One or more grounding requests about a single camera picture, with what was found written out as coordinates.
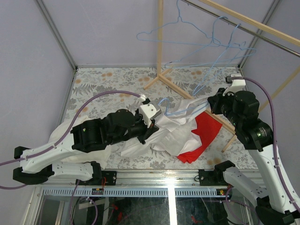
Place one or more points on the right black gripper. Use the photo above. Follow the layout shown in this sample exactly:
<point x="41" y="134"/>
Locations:
<point x="214" y="100"/>

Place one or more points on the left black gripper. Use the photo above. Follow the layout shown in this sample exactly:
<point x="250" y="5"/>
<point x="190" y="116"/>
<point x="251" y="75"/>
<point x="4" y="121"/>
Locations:
<point x="148" y="131"/>

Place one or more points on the white button shirt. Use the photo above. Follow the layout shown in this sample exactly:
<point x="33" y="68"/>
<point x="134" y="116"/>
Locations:
<point x="174" y="136"/>

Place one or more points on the blue wire hanger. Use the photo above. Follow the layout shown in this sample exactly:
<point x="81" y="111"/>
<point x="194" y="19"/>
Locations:
<point x="242" y="52"/>
<point x="186" y="107"/>
<point x="180" y="32"/>
<point x="212" y="46"/>

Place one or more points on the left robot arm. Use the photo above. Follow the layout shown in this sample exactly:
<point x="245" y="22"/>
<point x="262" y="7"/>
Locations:
<point x="46" y="162"/>

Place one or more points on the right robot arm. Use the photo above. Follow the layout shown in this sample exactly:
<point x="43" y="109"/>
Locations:
<point x="277" y="203"/>

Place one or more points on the red shirt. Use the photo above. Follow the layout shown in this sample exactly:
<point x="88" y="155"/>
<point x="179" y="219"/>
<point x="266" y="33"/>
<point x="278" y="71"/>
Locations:
<point x="207" y="130"/>

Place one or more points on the floral table mat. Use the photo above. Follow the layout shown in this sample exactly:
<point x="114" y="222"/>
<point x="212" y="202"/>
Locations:
<point x="99" y="91"/>

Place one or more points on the metal hanging rod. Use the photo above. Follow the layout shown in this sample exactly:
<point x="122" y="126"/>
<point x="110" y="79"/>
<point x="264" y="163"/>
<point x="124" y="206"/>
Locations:
<point x="243" y="27"/>

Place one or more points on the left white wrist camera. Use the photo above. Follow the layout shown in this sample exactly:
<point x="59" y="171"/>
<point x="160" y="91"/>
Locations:
<point x="149" y="111"/>

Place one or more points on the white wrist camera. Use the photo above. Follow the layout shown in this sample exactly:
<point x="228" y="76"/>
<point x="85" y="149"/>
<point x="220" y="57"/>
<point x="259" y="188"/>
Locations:
<point x="149" y="111"/>
<point x="236" y="82"/>

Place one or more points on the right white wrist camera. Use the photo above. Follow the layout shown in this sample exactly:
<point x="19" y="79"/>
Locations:
<point x="236" y="82"/>

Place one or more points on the wooden rack frame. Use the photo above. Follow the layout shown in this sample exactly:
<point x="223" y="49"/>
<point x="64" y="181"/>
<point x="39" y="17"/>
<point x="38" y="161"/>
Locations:
<point x="259" y="25"/>

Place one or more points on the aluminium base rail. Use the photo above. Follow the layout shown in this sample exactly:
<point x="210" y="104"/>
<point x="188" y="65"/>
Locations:
<point x="145" y="182"/>

